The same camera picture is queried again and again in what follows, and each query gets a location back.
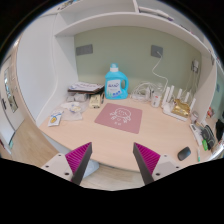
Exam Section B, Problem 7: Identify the clear plastic bag with items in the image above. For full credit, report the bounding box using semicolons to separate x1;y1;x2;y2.
60;102;87;121

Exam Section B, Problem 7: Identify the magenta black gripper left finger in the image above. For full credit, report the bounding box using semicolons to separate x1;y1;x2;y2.
65;142;92;185

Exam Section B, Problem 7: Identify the black computer mouse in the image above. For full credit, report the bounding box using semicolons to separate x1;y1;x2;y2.
177;147;191;161

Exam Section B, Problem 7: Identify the small white packet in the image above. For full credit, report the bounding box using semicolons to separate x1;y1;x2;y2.
48;112;62;127

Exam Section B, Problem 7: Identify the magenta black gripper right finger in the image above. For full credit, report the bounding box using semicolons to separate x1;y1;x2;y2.
133;143;160;185

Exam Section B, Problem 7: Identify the grey wall socket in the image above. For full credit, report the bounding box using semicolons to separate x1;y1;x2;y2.
151;45;163;58
76;44;93;56

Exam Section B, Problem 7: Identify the stack of books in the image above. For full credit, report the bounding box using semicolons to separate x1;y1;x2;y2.
68;82;104;94

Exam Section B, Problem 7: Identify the white power cable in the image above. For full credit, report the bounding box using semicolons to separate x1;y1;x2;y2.
151;51;170;90

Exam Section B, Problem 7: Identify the black oval device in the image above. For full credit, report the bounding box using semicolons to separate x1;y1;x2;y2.
202;125;215;149

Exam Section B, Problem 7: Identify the white remote control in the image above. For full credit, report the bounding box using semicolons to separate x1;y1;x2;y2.
189;124;202;146

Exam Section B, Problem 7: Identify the blue detergent bottle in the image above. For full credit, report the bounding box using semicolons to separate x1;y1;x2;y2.
105;63;129;100

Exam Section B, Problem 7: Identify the white shelf unit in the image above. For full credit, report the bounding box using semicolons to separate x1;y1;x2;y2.
17;0;217;124

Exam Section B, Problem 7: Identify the small white bottle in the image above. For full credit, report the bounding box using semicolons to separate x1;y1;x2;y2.
151;92;161;108

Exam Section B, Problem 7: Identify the grey wall socket left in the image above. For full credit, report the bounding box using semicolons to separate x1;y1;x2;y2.
76;44;93;56

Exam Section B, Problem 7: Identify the grey wall socket right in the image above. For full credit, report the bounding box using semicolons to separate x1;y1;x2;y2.
151;45;163;58

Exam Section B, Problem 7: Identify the pink mouse pad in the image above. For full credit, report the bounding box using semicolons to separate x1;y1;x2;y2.
95;103;142;134

